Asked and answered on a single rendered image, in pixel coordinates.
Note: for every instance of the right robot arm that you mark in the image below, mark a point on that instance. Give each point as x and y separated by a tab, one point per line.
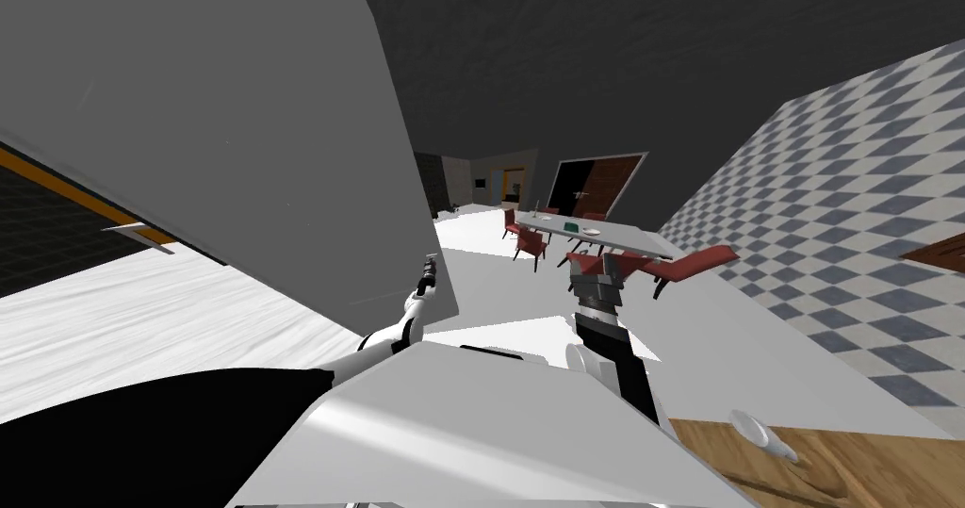
614	357

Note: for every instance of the grey door leaf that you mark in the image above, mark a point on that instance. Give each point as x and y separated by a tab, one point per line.
249	138

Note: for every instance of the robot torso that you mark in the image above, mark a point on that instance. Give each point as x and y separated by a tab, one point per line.
467	432

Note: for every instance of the red chair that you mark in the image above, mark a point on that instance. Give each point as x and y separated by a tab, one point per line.
531	244
693	263
510	223
564	261

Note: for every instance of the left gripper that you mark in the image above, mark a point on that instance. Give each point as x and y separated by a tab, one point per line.
428	276

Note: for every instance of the brown door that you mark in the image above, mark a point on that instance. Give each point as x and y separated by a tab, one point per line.
607	185

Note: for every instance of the light wooden door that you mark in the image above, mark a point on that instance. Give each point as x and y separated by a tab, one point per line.
859	470

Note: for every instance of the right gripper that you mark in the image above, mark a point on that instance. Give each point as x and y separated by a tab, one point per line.
597	293

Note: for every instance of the white dining table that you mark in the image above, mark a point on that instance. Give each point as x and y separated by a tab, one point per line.
626	238

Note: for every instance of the brown wooden panel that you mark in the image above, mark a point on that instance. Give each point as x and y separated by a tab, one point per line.
941	254

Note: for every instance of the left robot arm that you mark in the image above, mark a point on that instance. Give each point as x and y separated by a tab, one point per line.
151	448

